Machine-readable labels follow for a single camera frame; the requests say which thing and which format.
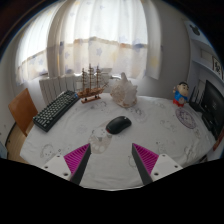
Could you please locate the wooden sailing ship model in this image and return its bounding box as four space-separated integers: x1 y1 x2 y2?
76 63 110 105

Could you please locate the sheer star-print curtain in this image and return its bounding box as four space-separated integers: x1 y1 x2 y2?
14 0 163 85

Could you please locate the cartoon boy figure clock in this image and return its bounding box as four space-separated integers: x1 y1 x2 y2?
171 81 190 108

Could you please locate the white wall shelf unit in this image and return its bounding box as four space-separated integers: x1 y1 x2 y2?
184 19 224 83

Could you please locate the round purple printed mouse pad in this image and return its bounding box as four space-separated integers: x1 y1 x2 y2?
175 107 198 130

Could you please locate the black mechanical keyboard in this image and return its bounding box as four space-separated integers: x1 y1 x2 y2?
32 89 81 133

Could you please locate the black computer monitor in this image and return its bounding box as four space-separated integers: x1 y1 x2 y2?
200 79 224 141

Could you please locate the black computer mouse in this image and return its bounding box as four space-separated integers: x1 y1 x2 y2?
105 115 133 136

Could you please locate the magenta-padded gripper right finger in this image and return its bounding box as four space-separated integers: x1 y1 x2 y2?
131 142 184 186

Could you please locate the white printed tablecloth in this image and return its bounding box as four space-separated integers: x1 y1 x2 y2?
19 92 218 191

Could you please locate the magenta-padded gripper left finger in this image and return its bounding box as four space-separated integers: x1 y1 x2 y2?
42 143 92 186

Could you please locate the brown wooden chair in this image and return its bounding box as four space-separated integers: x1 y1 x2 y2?
7 87 39 138

